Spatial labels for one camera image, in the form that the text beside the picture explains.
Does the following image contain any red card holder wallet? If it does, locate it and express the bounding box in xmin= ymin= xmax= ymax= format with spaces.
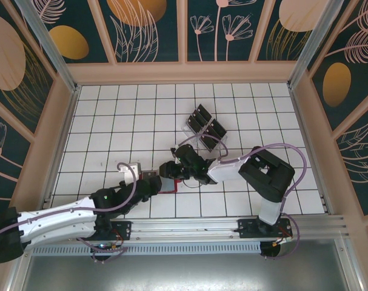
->
xmin=141 ymin=170 xmax=182 ymax=195

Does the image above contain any black credit card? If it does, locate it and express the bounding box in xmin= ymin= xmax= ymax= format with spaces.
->
xmin=204 ymin=125 xmax=222 ymax=141
xmin=197 ymin=104 xmax=214 ymax=121
xmin=186 ymin=115 xmax=203 ymax=132
xmin=209 ymin=119 xmax=227 ymax=136
xmin=201 ymin=135 xmax=218 ymax=152
xmin=192 ymin=109 xmax=209 ymax=125

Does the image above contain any clear acrylic card stand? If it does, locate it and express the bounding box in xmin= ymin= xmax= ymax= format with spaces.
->
xmin=182 ymin=103 xmax=229 ymax=154

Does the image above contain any grey metal sheet panel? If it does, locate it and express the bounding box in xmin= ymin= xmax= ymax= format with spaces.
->
xmin=18 ymin=238 xmax=357 ymax=291

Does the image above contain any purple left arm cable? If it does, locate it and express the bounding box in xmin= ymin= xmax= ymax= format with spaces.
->
xmin=0 ymin=162 xmax=139 ymax=243

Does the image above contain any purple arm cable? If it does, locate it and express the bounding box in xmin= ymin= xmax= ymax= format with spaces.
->
xmin=176 ymin=134 xmax=309 ymax=215
xmin=0 ymin=162 xmax=139 ymax=243

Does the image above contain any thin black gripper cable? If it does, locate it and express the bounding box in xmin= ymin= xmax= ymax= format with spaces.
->
xmin=181 ymin=177 xmax=203 ymax=190

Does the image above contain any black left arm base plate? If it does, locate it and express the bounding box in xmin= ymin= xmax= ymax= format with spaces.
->
xmin=76 ymin=221 xmax=132 ymax=242

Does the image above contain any aluminium mounting rail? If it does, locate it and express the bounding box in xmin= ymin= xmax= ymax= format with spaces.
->
xmin=19 ymin=213 xmax=350 ymax=244

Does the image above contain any grey slotted cable duct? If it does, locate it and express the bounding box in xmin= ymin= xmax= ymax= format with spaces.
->
xmin=32 ymin=242 xmax=262 ymax=256

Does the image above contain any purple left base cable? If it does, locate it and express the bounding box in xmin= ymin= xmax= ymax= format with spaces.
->
xmin=80 ymin=229 xmax=132 ymax=264

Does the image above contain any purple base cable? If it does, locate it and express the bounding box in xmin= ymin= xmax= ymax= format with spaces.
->
xmin=80 ymin=229 xmax=132 ymax=264
xmin=261 ymin=213 xmax=303 ymax=261

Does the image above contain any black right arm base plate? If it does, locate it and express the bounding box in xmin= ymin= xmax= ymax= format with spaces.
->
xmin=237 ymin=218 xmax=293 ymax=241

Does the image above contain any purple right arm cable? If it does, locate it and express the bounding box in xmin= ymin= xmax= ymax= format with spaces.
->
xmin=176 ymin=134 xmax=309 ymax=215

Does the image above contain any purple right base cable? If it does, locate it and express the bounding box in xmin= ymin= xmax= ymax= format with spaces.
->
xmin=261 ymin=213 xmax=303 ymax=261

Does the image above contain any aluminium frame post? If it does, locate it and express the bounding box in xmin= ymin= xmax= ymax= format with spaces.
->
xmin=287 ymin=0 xmax=344 ymax=89
xmin=13 ymin=0 xmax=82 ymax=93

